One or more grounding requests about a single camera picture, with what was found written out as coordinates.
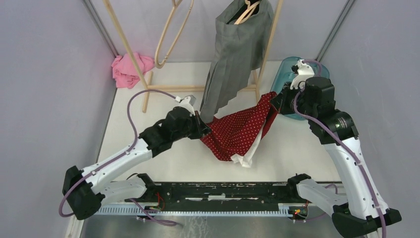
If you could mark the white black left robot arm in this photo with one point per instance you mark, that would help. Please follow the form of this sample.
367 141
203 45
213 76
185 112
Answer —
87 190

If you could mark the wooden clothes rack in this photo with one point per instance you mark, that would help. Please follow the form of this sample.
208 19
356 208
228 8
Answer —
135 26

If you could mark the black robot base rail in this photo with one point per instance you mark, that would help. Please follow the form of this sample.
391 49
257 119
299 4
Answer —
219 196

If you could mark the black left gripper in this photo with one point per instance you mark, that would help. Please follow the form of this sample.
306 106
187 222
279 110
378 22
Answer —
204 129

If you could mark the red polka dot cloth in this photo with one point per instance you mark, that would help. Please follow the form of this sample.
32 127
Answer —
236 137

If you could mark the teal plastic basket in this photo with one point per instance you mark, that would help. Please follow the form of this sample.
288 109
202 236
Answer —
285 74

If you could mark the pink cloth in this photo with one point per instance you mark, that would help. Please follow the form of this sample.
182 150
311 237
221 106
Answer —
124 72

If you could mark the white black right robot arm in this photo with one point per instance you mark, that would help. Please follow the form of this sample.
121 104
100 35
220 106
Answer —
361 211

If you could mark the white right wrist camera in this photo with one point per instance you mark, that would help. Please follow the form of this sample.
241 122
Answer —
302 71

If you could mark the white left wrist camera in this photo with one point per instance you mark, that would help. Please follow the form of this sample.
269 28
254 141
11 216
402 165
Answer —
187 103

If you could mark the wooden clothes hanger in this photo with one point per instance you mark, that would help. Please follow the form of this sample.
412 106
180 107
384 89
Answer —
251 8

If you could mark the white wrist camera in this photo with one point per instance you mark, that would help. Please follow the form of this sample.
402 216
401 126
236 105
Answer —
187 103
302 71

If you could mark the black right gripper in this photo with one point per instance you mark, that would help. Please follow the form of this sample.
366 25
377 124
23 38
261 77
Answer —
280 101

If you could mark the grey pleated skirt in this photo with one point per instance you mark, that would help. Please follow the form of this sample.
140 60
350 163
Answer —
239 49

